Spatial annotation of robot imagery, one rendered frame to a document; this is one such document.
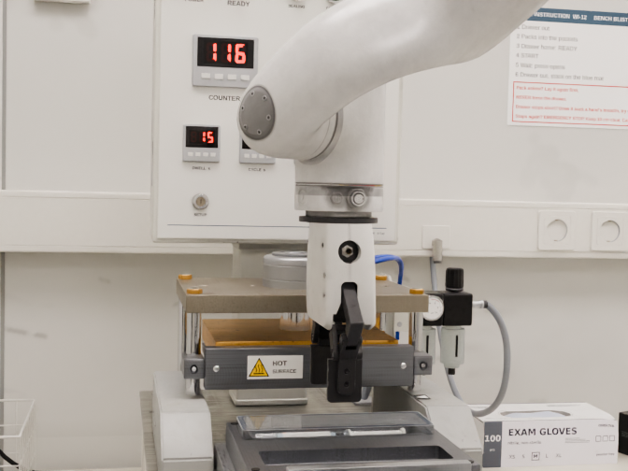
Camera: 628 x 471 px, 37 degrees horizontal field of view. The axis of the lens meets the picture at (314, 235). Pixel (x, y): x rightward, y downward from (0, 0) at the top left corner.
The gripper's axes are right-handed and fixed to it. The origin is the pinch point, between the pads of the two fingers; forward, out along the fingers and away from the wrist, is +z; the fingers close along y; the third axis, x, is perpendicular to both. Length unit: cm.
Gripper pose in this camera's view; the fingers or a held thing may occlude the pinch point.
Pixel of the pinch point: (335, 378)
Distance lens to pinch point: 91.3
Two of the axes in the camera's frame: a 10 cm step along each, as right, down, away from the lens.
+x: -9.8, -0.1, -2.0
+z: -0.2, 10.0, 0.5
